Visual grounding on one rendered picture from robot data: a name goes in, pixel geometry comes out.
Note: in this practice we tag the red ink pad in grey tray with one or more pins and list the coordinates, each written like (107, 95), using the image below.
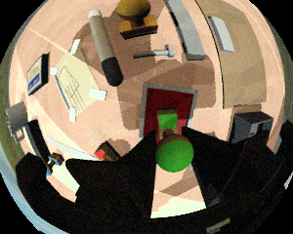
(160, 96)

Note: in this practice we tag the cream and blue stamp pad tin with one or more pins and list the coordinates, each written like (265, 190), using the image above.
(37, 75)

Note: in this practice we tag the tan flat board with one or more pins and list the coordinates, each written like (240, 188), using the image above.
(242, 65)

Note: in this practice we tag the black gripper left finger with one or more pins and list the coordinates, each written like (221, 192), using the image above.
(133, 173)

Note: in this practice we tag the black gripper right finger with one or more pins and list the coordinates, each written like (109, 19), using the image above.
(216, 161)

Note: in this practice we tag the red-handled rubber stamp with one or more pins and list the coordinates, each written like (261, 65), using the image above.
(106, 153)

